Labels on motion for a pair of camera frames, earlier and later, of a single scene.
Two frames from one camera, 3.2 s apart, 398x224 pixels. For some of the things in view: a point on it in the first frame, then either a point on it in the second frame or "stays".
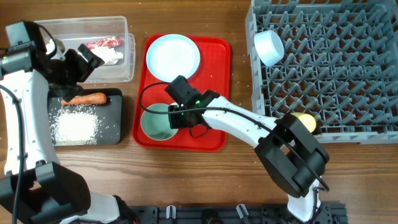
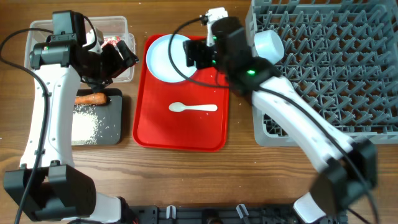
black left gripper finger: [89, 56] -> [127, 54]
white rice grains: [79, 127] stays
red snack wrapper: [109, 42] stays
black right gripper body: [178, 121] -> [204, 56]
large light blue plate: [170, 55] stays
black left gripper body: [72, 70] -> [107, 65]
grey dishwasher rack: [339, 66] stays
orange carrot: [94, 98] stays
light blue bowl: [269, 47] stays
